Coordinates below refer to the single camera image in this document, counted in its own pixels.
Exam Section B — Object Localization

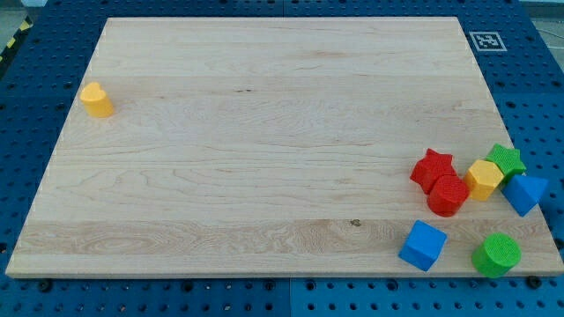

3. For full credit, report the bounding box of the white fiducial marker tag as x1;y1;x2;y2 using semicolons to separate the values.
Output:
470;31;507;52

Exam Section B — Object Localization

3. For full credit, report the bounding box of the yellow hexagon block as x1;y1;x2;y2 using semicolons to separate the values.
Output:
463;159;504;201

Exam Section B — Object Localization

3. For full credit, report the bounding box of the red star block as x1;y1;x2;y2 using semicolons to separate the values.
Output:
410;148;456;194

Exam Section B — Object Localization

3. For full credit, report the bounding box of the wooden board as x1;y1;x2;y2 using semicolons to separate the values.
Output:
6;17;563;278

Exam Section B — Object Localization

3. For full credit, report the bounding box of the yellow heart block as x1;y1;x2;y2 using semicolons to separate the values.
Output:
79;82;115;118

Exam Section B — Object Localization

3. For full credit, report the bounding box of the blue triangle block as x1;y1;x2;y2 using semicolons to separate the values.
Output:
501;175;548;217

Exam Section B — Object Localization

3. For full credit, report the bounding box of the blue cube block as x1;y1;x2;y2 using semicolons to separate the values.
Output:
398;220;448;271

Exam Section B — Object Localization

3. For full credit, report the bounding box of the green star block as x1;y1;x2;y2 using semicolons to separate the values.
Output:
486;144;526;183

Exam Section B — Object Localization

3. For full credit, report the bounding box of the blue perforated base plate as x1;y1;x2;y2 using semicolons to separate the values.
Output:
1;1;563;316

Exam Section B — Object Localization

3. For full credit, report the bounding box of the green cylinder block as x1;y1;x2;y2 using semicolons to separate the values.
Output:
471;232;522;278

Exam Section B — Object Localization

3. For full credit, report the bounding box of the red cylinder block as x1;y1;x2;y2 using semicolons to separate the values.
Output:
427;175;470;217

